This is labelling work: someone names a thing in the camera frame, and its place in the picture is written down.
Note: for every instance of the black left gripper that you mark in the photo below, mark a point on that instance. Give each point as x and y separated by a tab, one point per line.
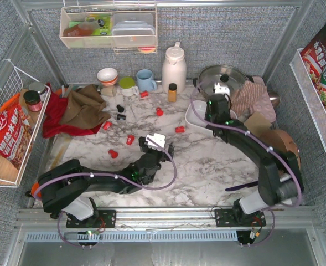
157	151

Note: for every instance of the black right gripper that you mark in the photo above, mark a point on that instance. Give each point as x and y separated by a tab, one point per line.
218	100

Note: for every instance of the white plastic storage basket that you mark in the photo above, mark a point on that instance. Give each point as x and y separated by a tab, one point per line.
195	118

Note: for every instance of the tan cardboard sheet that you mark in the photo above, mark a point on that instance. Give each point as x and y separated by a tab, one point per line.
257	124

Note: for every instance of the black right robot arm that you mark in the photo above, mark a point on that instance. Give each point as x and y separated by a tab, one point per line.
279	177

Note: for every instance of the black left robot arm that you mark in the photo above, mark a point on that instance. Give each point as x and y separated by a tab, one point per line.
61	188

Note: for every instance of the pink striped towel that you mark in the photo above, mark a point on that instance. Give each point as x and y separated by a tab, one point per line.
245	97

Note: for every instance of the steel pot with glass lid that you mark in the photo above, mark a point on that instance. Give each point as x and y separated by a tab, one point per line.
224	76

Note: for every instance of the red capsule pair left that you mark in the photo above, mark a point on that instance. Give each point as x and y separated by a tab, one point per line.
113	153

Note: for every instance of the black capsule top lying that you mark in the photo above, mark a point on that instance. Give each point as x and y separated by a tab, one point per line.
121	117

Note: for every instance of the pink silicone mould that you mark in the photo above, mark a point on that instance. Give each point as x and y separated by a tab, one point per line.
263	106

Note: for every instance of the orange spice bottle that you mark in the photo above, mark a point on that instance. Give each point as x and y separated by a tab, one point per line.
172	92

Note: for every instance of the black capsule upright top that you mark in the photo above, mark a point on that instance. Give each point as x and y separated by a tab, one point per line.
120	108

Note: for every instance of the red capsule by cloth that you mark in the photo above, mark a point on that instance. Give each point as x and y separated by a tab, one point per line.
107	125

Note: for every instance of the steel ladle bowl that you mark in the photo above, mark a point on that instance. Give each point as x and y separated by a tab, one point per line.
274	98

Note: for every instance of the white thermos jug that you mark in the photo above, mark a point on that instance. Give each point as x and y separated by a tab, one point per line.
174	69

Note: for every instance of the blue mug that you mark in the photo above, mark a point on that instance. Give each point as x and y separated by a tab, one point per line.
145	80

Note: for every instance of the round wooden board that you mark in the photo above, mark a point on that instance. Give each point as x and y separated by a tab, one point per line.
282	141

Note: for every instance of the green lidded white cup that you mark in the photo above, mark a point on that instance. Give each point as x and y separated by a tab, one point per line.
128	86

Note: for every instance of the small beige pepper jar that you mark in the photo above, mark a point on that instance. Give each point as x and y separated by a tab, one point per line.
109	91

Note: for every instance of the brown cloth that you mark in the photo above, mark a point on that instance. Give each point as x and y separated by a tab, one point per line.
85	109

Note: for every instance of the white striped bowl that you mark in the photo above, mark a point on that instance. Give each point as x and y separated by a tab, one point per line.
107	76

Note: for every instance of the red cloth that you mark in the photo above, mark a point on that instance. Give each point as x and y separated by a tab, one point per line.
54	111

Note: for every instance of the clear plastic food container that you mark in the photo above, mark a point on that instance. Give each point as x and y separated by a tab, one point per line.
133	29

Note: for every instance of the green drink bottle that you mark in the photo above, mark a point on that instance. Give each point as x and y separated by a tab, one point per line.
104	24

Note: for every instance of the orange ball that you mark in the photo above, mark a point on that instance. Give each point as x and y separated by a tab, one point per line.
35	192

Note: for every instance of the silver lidded jar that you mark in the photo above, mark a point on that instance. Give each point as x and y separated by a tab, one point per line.
39	88

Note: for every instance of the dark lidded sauce jar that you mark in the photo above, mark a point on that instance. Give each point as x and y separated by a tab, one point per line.
33	100

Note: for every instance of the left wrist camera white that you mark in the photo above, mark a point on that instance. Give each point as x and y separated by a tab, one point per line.
155	141

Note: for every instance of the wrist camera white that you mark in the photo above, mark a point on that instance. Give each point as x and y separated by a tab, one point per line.
155	141
221	89

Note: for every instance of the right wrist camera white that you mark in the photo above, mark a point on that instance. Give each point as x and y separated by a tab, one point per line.
221	89

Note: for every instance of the purple spatula handle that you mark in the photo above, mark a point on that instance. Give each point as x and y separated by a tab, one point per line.
245	185

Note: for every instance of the white wire basket right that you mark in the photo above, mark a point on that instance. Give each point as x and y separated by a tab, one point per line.
309	93

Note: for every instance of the clear wall shelf bin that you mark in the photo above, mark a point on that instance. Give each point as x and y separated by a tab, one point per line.
75	31

